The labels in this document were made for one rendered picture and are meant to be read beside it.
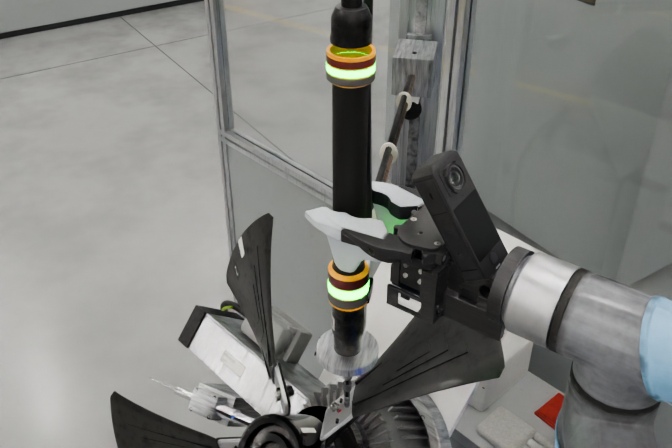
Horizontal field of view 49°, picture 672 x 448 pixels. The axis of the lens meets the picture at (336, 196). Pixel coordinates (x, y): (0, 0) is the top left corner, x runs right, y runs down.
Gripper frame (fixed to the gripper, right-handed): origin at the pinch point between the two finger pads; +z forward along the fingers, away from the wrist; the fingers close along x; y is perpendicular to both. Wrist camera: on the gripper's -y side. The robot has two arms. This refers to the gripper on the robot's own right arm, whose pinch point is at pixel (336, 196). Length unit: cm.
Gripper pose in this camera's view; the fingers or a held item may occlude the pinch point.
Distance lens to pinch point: 74.2
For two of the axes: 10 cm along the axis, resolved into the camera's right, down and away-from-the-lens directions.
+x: 6.0, -4.3, 6.7
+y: 0.0, 8.4, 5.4
